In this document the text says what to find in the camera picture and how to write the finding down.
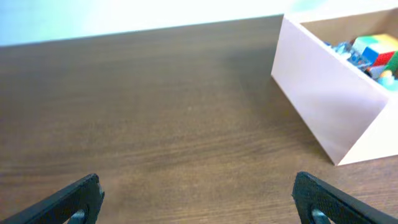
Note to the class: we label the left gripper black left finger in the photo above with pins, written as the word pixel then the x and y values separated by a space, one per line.
pixel 79 202

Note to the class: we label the white open cardboard box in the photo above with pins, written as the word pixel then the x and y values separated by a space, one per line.
pixel 353 118

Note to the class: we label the blue orange duck toy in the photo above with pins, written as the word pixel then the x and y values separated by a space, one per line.
pixel 387 80

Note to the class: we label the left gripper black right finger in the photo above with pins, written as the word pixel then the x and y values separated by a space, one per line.
pixel 319 202

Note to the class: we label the multicolour puzzle cube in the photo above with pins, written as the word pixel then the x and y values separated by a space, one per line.
pixel 380 49

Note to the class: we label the red toy fire truck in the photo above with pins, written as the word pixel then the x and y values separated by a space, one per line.
pixel 348 53

